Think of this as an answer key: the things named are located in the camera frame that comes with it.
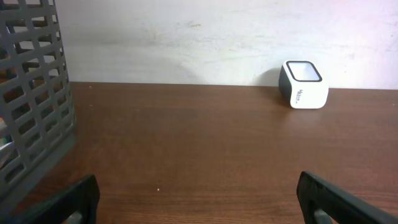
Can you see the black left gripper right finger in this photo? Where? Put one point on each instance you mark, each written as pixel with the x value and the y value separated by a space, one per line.
pixel 322 202

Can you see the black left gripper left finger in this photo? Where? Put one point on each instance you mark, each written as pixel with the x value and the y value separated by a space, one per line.
pixel 81 197

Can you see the grey plastic mesh basket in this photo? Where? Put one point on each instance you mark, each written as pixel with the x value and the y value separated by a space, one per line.
pixel 37 110

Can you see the white barcode scanner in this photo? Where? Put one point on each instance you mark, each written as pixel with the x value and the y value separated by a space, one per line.
pixel 301 84

